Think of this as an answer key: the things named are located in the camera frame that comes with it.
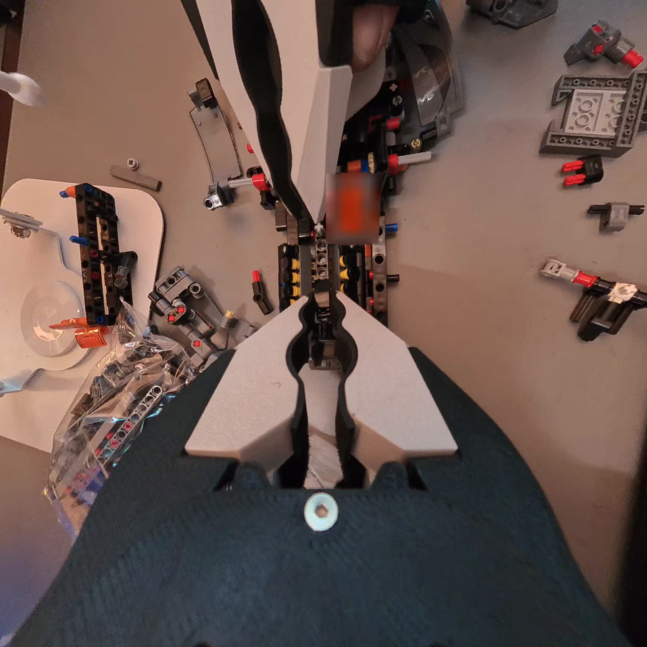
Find black lego connector red axle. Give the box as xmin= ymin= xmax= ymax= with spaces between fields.
xmin=251 ymin=270 xmax=275 ymax=315

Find silver metal bar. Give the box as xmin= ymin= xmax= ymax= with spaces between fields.
xmin=0 ymin=212 xmax=43 ymax=238

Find small grey lego connector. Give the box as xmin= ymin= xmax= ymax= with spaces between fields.
xmin=210 ymin=309 xmax=256 ymax=349

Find grey lego block red pins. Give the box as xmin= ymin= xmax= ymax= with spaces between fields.
xmin=563 ymin=19 xmax=644 ymax=69

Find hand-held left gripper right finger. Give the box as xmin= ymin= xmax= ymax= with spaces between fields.
xmin=334 ymin=292 xmax=458 ymax=488

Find black lego connector two red pins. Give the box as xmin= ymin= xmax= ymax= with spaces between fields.
xmin=561 ymin=155 xmax=605 ymax=188

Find dark grey curved lego panel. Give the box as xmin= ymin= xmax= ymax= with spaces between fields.
xmin=187 ymin=78 xmax=243 ymax=210
xmin=389 ymin=0 xmax=466 ymax=137

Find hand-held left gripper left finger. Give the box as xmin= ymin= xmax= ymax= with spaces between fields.
xmin=184 ymin=295 xmax=310 ymax=488

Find lego car chassis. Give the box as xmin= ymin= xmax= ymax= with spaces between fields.
xmin=233 ymin=88 xmax=433 ymax=372

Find person's right hand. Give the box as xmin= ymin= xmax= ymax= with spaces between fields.
xmin=354 ymin=0 xmax=400 ymax=71

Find white lamp base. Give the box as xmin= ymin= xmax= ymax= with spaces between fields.
xmin=0 ymin=178 xmax=165 ymax=453

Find grey lego connector black pins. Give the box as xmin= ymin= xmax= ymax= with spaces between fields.
xmin=587 ymin=202 xmax=646 ymax=233

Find clear bag of lego parts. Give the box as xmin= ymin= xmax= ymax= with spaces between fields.
xmin=44 ymin=298 xmax=203 ymax=536

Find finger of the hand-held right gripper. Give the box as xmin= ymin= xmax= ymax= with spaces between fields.
xmin=194 ymin=0 xmax=309 ymax=223
xmin=255 ymin=0 xmax=353 ymax=220

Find grey lego assembly red axles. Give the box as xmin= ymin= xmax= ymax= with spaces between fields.
xmin=148 ymin=267 xmax=223 ymax=357

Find clear round lens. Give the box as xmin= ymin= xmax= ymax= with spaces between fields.
xmin=20 ymin=280 xmax=87 ymax=360

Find orange lego seat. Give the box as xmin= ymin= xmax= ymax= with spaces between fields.
xmin=50 ymin=317 xmax=109 ymax=349

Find grey square lego frame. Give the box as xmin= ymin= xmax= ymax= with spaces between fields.
xmin=538 ymin=71 xmax=647 ymax=158

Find dark grey flat lego tile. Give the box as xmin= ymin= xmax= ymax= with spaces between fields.
xmin=110 ymin=164 xmax=163 ymax=192

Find black lego frame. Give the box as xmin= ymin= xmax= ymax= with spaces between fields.
xmin=60 ymin=183 xmax=138 ymax=327

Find black lego axle assembly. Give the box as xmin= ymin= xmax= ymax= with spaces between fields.
xmin=540 ymin=259 xmax=647 ymax=343

